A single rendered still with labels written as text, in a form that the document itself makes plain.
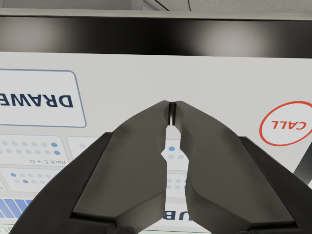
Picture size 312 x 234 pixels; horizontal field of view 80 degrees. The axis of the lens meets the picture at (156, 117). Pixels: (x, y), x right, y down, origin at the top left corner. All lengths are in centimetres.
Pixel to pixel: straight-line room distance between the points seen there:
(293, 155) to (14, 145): 24
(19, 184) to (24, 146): 6
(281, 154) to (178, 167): 9
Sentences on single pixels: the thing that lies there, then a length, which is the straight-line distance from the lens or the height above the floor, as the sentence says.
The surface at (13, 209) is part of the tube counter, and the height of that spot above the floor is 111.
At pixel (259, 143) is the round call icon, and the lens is 17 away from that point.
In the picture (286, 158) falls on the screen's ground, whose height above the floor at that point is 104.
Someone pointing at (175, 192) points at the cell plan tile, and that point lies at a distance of 20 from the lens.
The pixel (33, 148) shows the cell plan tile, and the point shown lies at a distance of 19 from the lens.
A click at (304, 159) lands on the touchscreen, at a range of 20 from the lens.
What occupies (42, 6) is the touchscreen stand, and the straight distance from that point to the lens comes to 30.
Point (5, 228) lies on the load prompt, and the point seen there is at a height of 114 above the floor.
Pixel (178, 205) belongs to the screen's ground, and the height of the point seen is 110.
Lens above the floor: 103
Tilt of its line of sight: 8 degrees down
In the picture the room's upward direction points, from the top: 178 degrees counter-clockwise
